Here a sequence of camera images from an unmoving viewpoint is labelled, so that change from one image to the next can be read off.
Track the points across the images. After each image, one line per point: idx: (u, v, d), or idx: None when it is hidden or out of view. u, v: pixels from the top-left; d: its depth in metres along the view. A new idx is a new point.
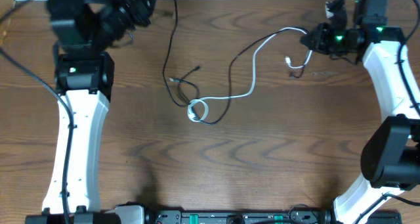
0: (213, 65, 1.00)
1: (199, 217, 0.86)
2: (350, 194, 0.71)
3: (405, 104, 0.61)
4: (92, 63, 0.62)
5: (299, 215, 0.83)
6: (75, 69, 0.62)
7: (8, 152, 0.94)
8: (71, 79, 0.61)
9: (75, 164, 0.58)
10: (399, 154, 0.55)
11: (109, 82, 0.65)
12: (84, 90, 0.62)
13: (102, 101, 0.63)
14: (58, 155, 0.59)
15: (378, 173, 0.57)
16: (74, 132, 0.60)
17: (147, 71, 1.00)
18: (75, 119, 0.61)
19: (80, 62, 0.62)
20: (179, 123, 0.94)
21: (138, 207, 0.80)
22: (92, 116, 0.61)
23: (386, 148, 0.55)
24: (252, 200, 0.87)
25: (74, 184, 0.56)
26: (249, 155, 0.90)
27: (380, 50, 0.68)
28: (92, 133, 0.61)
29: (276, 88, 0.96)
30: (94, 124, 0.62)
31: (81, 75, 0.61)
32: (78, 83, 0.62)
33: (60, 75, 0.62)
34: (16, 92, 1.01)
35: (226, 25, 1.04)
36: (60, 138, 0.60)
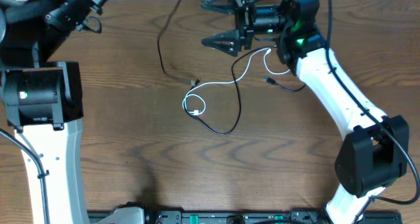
0: (214, 66, 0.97)
1: (199, 217, 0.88)
2: (338, 197, 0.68)
3: (356, 114, 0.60)
4: (49, 84, 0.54)
5: (299, 215, 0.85)
6: (25, 93, 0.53)
7: (4, 154, 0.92)
8: (25, 106, 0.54)
9: (58, 214, 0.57)
10: (370, 163, 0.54)
11: (75, 100, 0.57)
12: (47, 124, 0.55)
13: (73, 131, 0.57)
14: (36, 206, 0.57)
15: (359, 188, 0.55)
16: (48, 180, 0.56)
17: (146, 71, 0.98)
18: (44, 165, 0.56)
19: (31, 83, 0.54)
20: (179, 124, 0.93)
21: (138, 209, 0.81)
22: (63, 158, 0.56)
23: (357, 163, 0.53)
24: (253, 200, 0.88)
25: None
26: (249, 156, 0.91)
27: (307, 64, 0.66)
28: (71, 174, 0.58)
29: (277, 89, 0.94)
30: (69, 163, 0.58)
31: (37, 102, 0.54)
32: (36, 109, 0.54)
33: (8, 103, 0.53)
34: None
35: (227, 25, 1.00)
36: (33, 188, 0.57)
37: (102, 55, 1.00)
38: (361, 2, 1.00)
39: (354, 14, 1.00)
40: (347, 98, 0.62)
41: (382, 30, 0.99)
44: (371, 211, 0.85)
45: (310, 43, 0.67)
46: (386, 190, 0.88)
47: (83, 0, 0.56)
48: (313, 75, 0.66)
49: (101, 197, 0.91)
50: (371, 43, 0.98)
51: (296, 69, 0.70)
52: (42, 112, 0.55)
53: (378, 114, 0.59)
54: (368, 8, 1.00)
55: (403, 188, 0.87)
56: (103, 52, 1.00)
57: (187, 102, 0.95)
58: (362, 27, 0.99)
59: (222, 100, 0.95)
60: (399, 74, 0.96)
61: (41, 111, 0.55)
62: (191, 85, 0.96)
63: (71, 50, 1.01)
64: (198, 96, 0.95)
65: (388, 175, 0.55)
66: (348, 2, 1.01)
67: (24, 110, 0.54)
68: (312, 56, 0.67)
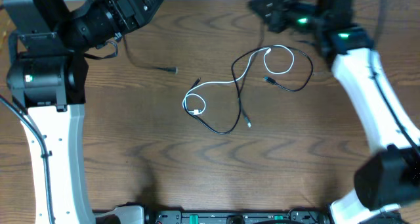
0: (214, 66, 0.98)
1: (199, 217, 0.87)
2: (346, 201, 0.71)
3: (392, 129, 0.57)
4: (52, 67, 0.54)
5: (299, 215, 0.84)
6: (31, 77, 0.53)
7: (7, 152, 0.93)
8: (30, 90, 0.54)
9: (59, 197, 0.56)
10: (396, 184, 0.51)
11: (78, 86, 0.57)
12: (51, 106, 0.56)
13: (77, 113, 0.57)
14: (38, 188, 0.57)
15: (377, 203, 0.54)
16: (50, 161, 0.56)
17: (147, 71, 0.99)
18: (47, 144, 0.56)
19: (36, 67, 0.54)
20: (179, 123, 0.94)
21: (138, 207, 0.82)
22: (66, 139, 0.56)
23: (380, 182, 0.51)
24: (252, 200, 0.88)
25: (63, 216, 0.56)
26: (249, 156, 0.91)
27: (348, 64, 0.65)
28: (73, 157, 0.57)
29: (275, 88, 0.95)
30: (71, 145, 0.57)
31: (41, 86, 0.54)
32: (41, 92, 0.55)
33: (14, 85, 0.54)
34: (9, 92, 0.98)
35: (226, 25, 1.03)
36: (35, 169, 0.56)
37: (103, 55, 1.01)
38: (360, 2, 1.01)
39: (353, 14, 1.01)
40: (386, 109, 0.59)
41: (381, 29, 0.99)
44: None
45: (354, 40, 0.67)
46: None
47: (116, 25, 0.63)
48: (354, 77, 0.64)
49: (102, 196, 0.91)
50: None
51: (336, 66, 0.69)
52: (46, 96, 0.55)
53: (415, 135, 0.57)
54: (367, 8, 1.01)
55: None
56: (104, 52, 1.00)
57: (187, 102, 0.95)
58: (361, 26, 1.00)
59: (222, 100, 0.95)
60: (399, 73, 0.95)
61: (45, 94, 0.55)
62: (191, 85, 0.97)
63: None
64: (198, 96, 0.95)
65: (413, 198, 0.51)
66: None
67: (29, 92, 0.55)
68: (353, 56, 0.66)
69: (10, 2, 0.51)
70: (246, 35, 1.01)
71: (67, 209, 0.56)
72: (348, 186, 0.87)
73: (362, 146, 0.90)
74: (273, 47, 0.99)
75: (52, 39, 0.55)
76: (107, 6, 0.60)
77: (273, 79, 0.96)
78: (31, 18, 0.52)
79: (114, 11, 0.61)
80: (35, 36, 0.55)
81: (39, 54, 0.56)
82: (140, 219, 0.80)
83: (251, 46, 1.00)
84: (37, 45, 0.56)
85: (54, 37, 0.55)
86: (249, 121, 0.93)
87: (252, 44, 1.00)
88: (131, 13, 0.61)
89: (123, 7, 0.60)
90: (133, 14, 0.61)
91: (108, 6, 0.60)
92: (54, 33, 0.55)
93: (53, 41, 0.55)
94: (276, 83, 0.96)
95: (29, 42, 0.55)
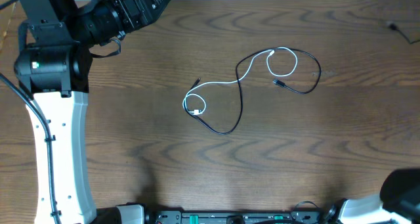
0: (213, 66, 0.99)
1: (199, 217, 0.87)
2: (363, 203, 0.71)
3: None
4: (58, 55, 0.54)
5: (299, 215, 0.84)
6: (37, 64, 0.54)
7: (8, 152, 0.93)
8: (36, 76, 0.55)
9: (61, 180, 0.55)
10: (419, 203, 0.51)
11: (83, 74, 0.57)
12: (56, 92, 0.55)
13: (80, 100, 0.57)
14: (41, 171, 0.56)
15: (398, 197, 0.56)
16: (54, 145, 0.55)
17: (147, 71, 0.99)
18: (50, 129, 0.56)
19: (42, 54, 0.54)
20: (179, 124, 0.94)
21: (139, 205, 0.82)
22: (70, 124, 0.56)
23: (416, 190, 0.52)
24: (253, 200, 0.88)
25: (65, 202, 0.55)
26: (249, 156, 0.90)
27: None
28: (75, 144, 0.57)
29: (276, 89, 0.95)
30: (75, 131, 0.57)
31: (46, 73, 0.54)
32: (46, 79, 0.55)
33: (21, 72, 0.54)
34: (10, 92, 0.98)
35: (226, 25, 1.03)
36: (38, 154, 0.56)
37: (104, 53, 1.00)
38: (360, 2, 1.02)
39: (353, 14, 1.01)
40: None
41: (381, 29, 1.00)
44: None
45: None
46: None
47: (121, 23, 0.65)
48: None
49: (102, 197, 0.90)
50: (371, 43, 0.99)
51: None
52: (52, 83, 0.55)
53: None
54: (367, 8, 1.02)
55: None
56: (104, 52, 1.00)
57: (187, 102, 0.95)
58: (361, 27, 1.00)
59: (222, 100, 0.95)
60: (399, 74, 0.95)
61: (50, 81, 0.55)
62: (191, 85, 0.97)
63: None
64: (198, 96, 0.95)
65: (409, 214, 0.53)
66: (348, 3, 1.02)
67: (35, 79, 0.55)
68: None
69: None
70: (247, 35, 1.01)
71: (69, 194, 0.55)
72: (348, 186, 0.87)
73: (362, 147, 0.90)
74: (276, 49, 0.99)
75: (61, 29, 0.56)
76: (113, 6, 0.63)
77: (282, 81, 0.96)
78: (41, 6, 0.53)
79: (120, 10, 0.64)
80: (44, 25, 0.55)
81: (46, 43, 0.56)
82: (140, 218, 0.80)
83: (251, 46, 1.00)
84: (44, 35, 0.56)
85: (62, 27, 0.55)
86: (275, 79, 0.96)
87: (252, 44, 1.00)
88: (137, 12, 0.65)
89: (130, 6, 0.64)
90: (138, 12, 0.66)
91: (114, 6, 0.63)
92: (62, 23, 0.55)
93: (60, 31, 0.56)
94: (286, 85, 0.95)
95: (38, 32, 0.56)
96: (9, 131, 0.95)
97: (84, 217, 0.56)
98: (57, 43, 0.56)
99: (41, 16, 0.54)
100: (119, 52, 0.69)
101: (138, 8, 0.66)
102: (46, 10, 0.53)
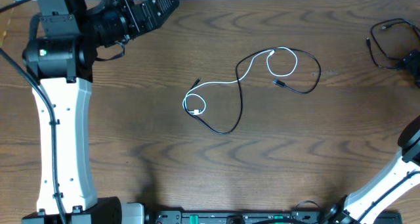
0: (214, 66, 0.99)
1: (199, 217, 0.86)
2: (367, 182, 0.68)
3: None
4: (65, 44, 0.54)
5: (299, 215, 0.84)
6: (44, 51, 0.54)
7: (9, 152, 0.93)
8: (42, 64, 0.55)
9: (64, 163, 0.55)
10: None
11: (88, 63, 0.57)
12: (61, 78, 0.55)
13: (84, 87, 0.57)
14: (44, 154, 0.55)
15: (409, 145, 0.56)
16: (58, 129, 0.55)
17: (147, 71, 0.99)
18: (56, 113, 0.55)
19: (50, 43, 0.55)
20: (179, 123, 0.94)
21: (138, 204, 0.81)
22: (74, 109, 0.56)
23: None
24: (253, 200, 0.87)
25: (66, 184, 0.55)
26: (249, 156, 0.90)
27: None
28: (79, 129, 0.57)
29: (276, 89, 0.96)
30: (79, 115, 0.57)
31: (53, 60, 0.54)
32: (53, 67, 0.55)
33: (29, 60, 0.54)
34: (13, 92, 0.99)
35: (226, 25, 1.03)
36: (42, 136, 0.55)
37: (105, 52, 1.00)
38: (359, 2, 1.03)
39: (353, 14, 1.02)
40: None
41: (380, 29, 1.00)
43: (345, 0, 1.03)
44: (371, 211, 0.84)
45: None
46: None
47: (126, 28, 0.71)
48: None
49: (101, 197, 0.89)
50: (371, 43, 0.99)
51: None
52: (58, 70, 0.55)
53: None
54: (367, 8, 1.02)
55: None
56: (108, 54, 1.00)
57: (187, 102, 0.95)
58: (361, 27, 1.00)
59: (222, 100, 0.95)
60: (399, 73, 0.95)
61: (57, 69, 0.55)
62: (191, 85, 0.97)
63: None
64: (198, 96, 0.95)
65: None
66: (346, 3, 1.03)
67: (42, 66, 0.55)
68: None
69: None
70: (247, 35, 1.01)
71: (71, 177, 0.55)
72: (348, 185, 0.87)
73: (362, 147, 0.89)
74: (276, 49, 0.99)
75: (69, 20, 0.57)
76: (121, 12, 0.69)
77: (282, 81, 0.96)
78: None
79: (126, 16, 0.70)
80: (54, 18, 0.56)
81: (56, 34, 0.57)
82: (140, 215, 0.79)
83: (251, 46, 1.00)
84: (54, 26, 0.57)
85: (71, 18, 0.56)
86: (275, 79, 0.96)
87: (252, 44, 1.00)
88: (142, 18, 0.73)
89: (136, 13, 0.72)
90: (144, 18, 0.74)
91: (122, 11, 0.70)
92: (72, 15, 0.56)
93: (69, 22, 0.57)
94: (285, 85, 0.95)
95: (48, 23, 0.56)
96: (10, 131, 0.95)
97: (86, 200, 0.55)
98: (65, 34, 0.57)
99: (54, 8, 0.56)
100: (123, 54, 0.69)
101: (144, 15, 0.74)
102: (59, 0, 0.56)
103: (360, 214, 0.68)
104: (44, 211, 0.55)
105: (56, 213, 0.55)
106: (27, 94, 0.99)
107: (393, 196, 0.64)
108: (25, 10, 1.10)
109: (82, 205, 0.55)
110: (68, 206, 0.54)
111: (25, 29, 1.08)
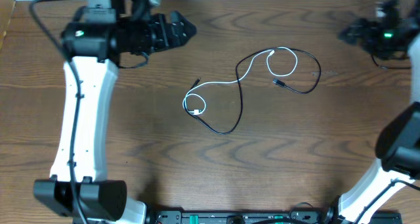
0: (214, 66, 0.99)
1: (199, 217, 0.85)
2: (357, 186, 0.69)
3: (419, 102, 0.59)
4: (101, 29, 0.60)
5: (299, 215, 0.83)
6: (81, 33, 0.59)
7: (9, 152, 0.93)
8: (77, 43, 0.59)
9: (83, 134, 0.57)
10: (414, 140, 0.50)
11: (118, 50, 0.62)
12: (92, 57, 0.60)
13: (111, 69, 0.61)
14: (66, 123, 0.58)
15: (390, 153, 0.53)
16: (82, 102, 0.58)
17: (148, 71, 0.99)
18: (82, 89, 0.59)
19: (88, 27, 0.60)
20: (179, 123, 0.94)
21: (142, 202, 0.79)
22: (100, 87, 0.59)
23: (403, 133, 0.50)
24: (253, 200, 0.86)
25: (82, 154, 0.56)
26: (249, 156, 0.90)
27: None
28: (101, 106, 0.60)
29: (276, 89, 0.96)
30: (102, 94, 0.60)
31: (86, 41, 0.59)
32: (85, 48, 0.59)
33: (66, 38, 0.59)
34: (15, 92, 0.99)
35: (226, 25, 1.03)
36: (67, 108, 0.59)
37: None
38: (359, 2, 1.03)
39: (352, 14, 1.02)
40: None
41: None
43: (345, 0, 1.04)
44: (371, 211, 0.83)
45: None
46: None
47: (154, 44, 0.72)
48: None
49: None
50: None
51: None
52: (89, 51, 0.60)
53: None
54: (367, 8, 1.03)
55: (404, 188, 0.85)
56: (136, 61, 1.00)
57: (187, 102, 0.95)
58: None
59: (222, 100, 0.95)
60: (399, 73, 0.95)
61: (88, 50, 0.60)
62: (191, 85, 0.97)
63: None
64: (198, 96, 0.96)
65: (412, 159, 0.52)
66: (346, 4, 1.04)
67: (75, 46, 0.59)
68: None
69: None
70: (247, 35, 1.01)
71: (87, 148, 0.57)
72: (349, 185, 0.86)
73: (363, 147, 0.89)
74: (276, 49, 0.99)
75: (109, 12, 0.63)
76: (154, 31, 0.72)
77: (282, 81, 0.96)
78: None
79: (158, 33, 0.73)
80: (97, 10, 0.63)
81: (95, 22, 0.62)
82: (142, 214, 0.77)
83: (251, 46, 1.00)
84: (94, 16, 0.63)
85: (112, 12, 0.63)
86: (275, 79, 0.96)
87: (252, 44, 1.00)
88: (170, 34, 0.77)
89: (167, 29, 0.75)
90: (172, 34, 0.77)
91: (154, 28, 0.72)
92: (113, 10, 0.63)
93: (109, 14, 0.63)
94: (286, 85, 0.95)
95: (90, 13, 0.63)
96: (10, 131, 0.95)
97: (97, 173, 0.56)
98: (102, 23, 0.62)
99: (99, 1, 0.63)
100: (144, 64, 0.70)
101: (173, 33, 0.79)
102: None
103: (356, 217, 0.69)
104: (56, 177, 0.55)
105: (67, 181, 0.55)
106: (29, 94, 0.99)
107: (382, 200, 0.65)
108: (27, 10, 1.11)
109: (92, 177, 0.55)
110: (79, 175, 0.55)
111: (25, 29, 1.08)
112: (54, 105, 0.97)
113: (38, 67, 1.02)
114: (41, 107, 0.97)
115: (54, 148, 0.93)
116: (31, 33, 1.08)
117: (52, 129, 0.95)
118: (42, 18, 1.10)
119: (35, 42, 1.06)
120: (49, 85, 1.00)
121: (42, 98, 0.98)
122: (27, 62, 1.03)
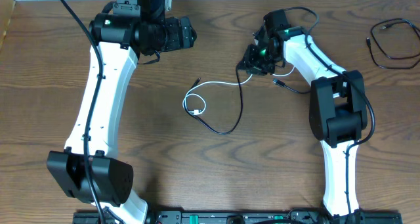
0: (213, 66, 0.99)
1: (199, 217, 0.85)
2: (327, 179, 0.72)
3: (321, 71, 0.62)
4: (126, 21, 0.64)
5: (299, 215, 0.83)
6: (109, 22, 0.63)
7: (9, 152, 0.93)
8: (105, 30, 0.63)
9: (101, 110, 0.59)
10: (333, 108, 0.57)
11: (140, 43, 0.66)
12: (116, 44, 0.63)
13: (132, 58, 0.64)
14: (86, 99, 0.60)
15: (325, 131, 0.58)
16: (103, 83, 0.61)
17: (148, 71, 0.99)
18: (104, 70, 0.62)
19: (115, 18, 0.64)
20: (179, 123, 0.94)
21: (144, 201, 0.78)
22: (121, 70, 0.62)
23: (321, 106, 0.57)
24: (252, 200, 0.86)
25: (96, 130, 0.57)
26: (249, 156, 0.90)
27: (291, 43, 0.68)
28: (119, 89, 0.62)
29: (275, 89, 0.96)
30: (121, 77, 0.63)
31: (113, 30, 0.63)
32: (111, 36, 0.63)
33: (94, 25, 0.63)
34: (15, 92, 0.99)
35: (227, 25, 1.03)
36: (88, 87, 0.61)
37: None
38: (359, 3, 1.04)
39: (353, 14, 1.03)
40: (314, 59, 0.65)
41: (380, 29, 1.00)
43: (345, 0, 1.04)
44: (371, 211, 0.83)
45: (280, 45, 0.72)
46: (391, 190, 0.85)
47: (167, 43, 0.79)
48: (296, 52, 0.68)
49: None
50: (371, 43, 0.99)
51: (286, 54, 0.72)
52: (114, 39, 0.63)
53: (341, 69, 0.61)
54: (367, 8, 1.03)
55: (404, 188, 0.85)
56: (146, 60, 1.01)
57: (187, 102, 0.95)
58: (361, 27, 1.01)
59: (222, 100, 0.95)
60: (399, 73, 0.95)
61: (114, 39, 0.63)
62: (191, 85, 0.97)
63: (75, 52, 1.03)
64: (198, 96, 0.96)
65: (344, 124, 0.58)
66: (346, 4, 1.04)
67: (102, 33, 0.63)
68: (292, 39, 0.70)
69: None
70: (247, 35, 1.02)
71: (102, 125, 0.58)
72: None
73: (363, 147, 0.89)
74: None
75: (136, 8, 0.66)
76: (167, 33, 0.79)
77: (282, 81, 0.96)
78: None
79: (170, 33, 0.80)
80: (124, 4, 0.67)
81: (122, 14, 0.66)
82: (142, 212, 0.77)
83: None
84: (121, 9, 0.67)
85: (138, 8, 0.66)
86: (275, 79, 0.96)
87: None
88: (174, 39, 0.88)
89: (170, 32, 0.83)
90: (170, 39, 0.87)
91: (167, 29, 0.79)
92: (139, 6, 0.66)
93: (134, 10, 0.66)
94: (285, 85, 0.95)
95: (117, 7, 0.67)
96: (11, 132, 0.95)
97: (109, 149, 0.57)
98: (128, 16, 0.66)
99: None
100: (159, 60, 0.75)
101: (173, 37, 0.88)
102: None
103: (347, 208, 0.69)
104: (70, 150, 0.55)
105: (79, 155, 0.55)
106: (29, 94, 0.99)
107: (352, 177, 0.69)
108: (28, 10, 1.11)
109: (104, 152, 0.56)
110: (92, 150, 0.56)
111: (25, 29, 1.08)
112: (54, 105, 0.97)
113: (38, 67, 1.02)
114: (41, 107, 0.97)
115: (54, 148, 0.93)
116: (31, 33, 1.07)
117: (52, 129, 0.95)
118: (42, 18, 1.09)
119: (35, 42, 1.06)
120: (48, 85, 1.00)
121: (42, 98, 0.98)
122: (27, 62, 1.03)
